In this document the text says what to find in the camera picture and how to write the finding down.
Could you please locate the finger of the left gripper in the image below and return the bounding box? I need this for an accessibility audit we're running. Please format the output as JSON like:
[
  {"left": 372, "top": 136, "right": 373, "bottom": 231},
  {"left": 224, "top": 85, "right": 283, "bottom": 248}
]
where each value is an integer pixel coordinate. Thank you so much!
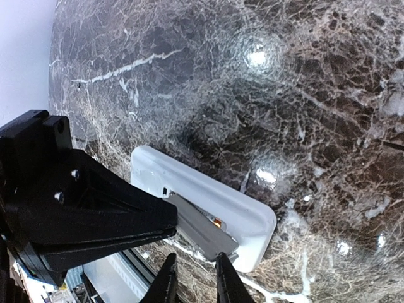
[{"left": 40, "top": 228, "right": 177, "bottom": 272}]

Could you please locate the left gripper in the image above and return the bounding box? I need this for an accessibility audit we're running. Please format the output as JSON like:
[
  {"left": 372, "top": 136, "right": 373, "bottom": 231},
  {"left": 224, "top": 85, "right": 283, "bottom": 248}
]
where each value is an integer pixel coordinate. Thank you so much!
[{"left": 1, "top": 110, "right": 177, "bottom": 286}]

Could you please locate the grey battery cover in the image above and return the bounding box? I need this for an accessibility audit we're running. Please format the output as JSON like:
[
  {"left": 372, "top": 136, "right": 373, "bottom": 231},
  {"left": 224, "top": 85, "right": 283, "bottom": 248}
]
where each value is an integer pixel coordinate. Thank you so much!
[{"left": 164, "top": 194, "right": 239, "bottom": 262}]

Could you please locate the white remote control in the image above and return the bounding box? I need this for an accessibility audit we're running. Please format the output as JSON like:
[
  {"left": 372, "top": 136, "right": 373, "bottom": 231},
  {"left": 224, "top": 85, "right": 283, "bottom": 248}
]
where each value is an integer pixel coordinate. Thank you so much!
[{"left": 131, "top": 145, "right": 276, "bottom": 273}]

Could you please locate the white slotted cable duct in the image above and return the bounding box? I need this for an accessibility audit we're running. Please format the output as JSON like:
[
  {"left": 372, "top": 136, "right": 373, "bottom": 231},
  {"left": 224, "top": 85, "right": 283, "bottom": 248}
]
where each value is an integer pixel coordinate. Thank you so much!
[{"left": 83, "top": 253, "right": 149, "bottom": 302}]

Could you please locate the battery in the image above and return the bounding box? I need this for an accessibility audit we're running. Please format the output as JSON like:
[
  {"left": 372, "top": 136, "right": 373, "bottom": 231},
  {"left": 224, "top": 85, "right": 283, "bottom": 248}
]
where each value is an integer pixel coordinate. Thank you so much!
[{"left": 213, "top": 218, "right": 222, "bottom": 228}]

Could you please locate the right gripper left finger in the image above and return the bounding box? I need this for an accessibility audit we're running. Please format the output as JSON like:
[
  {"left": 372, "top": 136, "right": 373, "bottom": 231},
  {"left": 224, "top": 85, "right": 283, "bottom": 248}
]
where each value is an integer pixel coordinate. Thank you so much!
[{"left": 148, "top": 253, "right": 179, "bottom": 303}]

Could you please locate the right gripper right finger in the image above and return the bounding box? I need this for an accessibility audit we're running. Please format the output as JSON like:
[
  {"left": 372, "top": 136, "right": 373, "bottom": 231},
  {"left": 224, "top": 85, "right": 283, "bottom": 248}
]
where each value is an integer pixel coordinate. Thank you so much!
[{"left": 215, "top": 252, "right": 255, "bottom": 303}]

